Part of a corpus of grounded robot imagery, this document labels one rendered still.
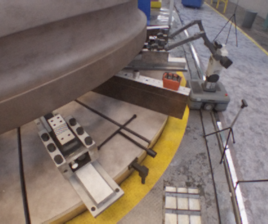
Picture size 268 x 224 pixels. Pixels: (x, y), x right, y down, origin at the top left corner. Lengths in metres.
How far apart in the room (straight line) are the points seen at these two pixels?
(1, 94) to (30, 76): 0.24
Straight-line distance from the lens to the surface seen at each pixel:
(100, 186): 1.45
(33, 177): 1.87
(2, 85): 1.45
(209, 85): 2.78
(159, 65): 3.04
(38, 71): 1.44
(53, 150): 1.45
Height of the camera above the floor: 1.78
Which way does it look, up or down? 43 degrees down
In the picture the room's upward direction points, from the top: straight up
